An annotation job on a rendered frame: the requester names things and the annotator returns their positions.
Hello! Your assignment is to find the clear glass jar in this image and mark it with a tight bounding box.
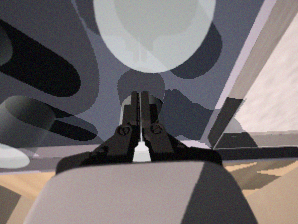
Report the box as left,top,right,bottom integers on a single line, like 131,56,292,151
119,93,166,162
0,96,55,168
93,0,216,73
0,25,13,66

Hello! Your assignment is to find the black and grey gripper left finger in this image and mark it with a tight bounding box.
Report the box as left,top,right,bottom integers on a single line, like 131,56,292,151
55,92,141,174

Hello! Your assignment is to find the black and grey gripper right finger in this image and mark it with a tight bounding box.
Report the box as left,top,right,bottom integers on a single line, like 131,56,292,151
141,91,223,166

